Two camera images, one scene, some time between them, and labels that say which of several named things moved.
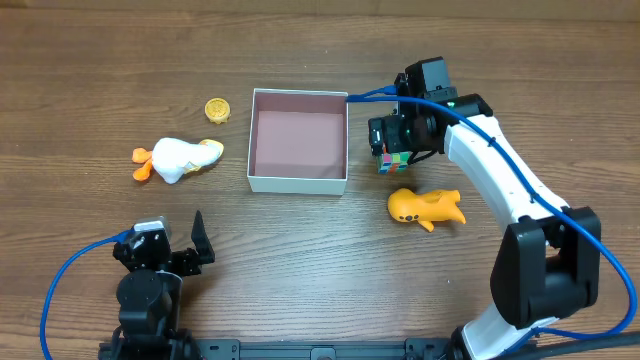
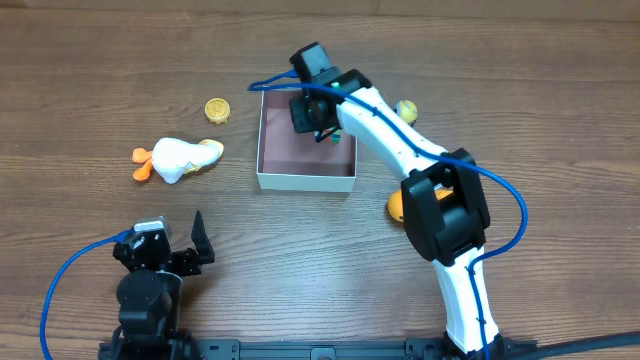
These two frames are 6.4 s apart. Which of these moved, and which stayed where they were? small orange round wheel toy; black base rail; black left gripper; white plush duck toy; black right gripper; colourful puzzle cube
Moved: black right gripper; colourful puzzle cube
Stayed: black left gripper; black base rail; white plush duck toy; small orange round wheel toy
